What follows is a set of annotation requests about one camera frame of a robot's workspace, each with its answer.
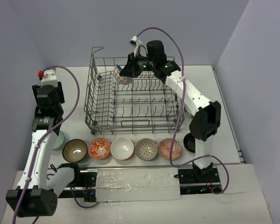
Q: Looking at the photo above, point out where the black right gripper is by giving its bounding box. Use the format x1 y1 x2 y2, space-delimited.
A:
119 52 156 78

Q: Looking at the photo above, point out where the white bowl red diamond pattern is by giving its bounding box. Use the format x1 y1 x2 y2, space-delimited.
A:
112 64 134 85

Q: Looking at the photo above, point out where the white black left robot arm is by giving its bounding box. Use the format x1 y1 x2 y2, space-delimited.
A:
6 82 82 223

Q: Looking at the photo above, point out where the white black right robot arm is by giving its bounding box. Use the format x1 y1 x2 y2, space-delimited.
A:
120 36 221 182

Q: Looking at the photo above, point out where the pale green bowl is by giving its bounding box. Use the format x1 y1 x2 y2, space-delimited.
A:
52 131 65 151

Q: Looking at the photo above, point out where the dark bowl beige inside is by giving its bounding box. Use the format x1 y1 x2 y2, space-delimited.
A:
62 139 87 163

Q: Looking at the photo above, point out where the orange floral pattern bowl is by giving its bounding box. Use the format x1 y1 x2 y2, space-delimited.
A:
88 138 111 160

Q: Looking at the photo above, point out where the plain white bowl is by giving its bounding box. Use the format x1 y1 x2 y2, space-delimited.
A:
111 138 134 160

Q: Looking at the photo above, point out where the grey geometric pattern bowl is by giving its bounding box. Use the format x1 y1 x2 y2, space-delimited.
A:
134 138 158 161

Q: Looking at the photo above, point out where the orange diamond pattern bowl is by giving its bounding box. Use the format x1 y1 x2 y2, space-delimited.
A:
158 138 182 160

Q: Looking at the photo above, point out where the black bowl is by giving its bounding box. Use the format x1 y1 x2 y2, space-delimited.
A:
183 133 196 153

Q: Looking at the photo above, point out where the grey taped cover panel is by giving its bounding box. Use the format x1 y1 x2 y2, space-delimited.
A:
96 168 181 202

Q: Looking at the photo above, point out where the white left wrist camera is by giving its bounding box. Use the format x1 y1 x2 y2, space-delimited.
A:
38 69 58 87

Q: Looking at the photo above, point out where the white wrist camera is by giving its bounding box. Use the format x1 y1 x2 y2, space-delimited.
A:
130 36 143 57
38 69 58 87

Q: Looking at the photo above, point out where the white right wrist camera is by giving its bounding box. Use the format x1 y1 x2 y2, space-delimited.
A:
130 36 143 57

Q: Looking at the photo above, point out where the grey wire dish rack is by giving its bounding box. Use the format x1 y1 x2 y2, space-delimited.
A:
84 47 180 135

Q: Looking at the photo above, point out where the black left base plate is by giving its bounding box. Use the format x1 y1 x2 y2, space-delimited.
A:
46 167 97 203

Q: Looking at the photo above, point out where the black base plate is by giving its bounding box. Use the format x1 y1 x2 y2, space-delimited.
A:
174 168 222 195
46 167 97 203

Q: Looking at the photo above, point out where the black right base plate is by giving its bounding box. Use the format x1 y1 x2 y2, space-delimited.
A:
174 168 222 195

